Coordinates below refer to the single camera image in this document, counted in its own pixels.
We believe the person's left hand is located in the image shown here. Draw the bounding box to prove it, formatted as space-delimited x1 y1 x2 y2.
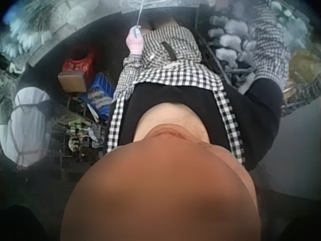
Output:
126 26 144 55

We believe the thin metal rod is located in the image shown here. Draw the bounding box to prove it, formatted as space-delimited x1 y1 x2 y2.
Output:
135 1 145 35

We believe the red plastic container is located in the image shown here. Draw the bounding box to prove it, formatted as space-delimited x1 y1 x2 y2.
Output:
62 49 97 73

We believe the blue plastic crate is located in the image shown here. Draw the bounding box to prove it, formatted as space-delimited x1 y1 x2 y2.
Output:
86 72 116 121

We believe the brown cardboard box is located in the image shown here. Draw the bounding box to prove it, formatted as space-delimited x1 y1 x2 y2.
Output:
57 70 87 93

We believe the heap of pale grey pieces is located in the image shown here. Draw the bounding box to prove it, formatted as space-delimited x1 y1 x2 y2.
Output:
208 15 259 88

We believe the heap of white gloves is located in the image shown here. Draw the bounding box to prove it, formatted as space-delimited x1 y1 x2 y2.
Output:
5 1 76 60

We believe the metal rack with tools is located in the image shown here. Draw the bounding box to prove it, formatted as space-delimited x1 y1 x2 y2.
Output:
51 96 111 161

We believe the white tied sack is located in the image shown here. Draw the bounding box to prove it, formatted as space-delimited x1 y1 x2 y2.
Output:
1 86 52 169

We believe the yellowish bag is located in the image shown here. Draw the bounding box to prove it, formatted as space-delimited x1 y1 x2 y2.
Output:
288 49 320 87

